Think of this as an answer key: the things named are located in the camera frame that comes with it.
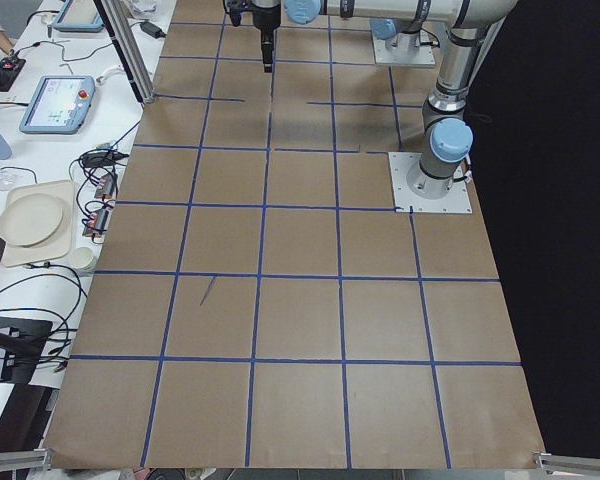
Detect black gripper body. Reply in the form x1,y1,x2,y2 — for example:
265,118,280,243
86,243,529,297
251,0,281,48

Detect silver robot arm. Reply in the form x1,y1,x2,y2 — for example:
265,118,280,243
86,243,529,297
369,18,441,50
224,1,517,200

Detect person hand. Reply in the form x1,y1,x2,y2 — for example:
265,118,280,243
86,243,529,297
0,30,14,54

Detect black power adapter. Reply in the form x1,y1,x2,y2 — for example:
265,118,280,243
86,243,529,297
139,20,166,39

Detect far teach pendant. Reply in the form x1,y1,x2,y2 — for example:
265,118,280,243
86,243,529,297
52,0,104,33

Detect teach pendant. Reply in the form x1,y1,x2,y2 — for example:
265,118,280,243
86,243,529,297
52,0,104,33
19,76,96,134

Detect upper small circuit board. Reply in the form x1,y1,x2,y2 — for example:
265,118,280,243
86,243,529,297
94,172,118,200

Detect small circuit board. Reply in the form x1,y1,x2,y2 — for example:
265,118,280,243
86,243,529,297
94,172,118,200
82,207,112,239

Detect near teach pendant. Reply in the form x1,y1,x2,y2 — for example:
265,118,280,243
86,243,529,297
19,76,96,134

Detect lower small circuit board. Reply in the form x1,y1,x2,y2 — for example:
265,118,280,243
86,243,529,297
82,207,112,239

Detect white paper cup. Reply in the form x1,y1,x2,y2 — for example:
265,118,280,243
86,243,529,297
68,247,98,276

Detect beige tray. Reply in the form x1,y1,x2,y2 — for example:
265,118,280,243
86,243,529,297
0,180,76,267

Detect beige plate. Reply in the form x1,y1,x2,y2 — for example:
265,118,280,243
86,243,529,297
0,193,63,246

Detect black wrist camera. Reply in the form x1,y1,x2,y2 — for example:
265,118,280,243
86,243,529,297
223,0,252,27

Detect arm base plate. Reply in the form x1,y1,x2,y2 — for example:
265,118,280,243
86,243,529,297
388,152,472,214
372,30,436,69

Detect aluminium frame post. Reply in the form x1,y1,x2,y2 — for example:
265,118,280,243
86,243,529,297
94,0,155,104

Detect black cable bundle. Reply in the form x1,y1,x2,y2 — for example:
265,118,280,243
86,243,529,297
0,262,92,374

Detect black camera stand base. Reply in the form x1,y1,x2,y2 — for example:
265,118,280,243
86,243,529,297
0,316,53,384

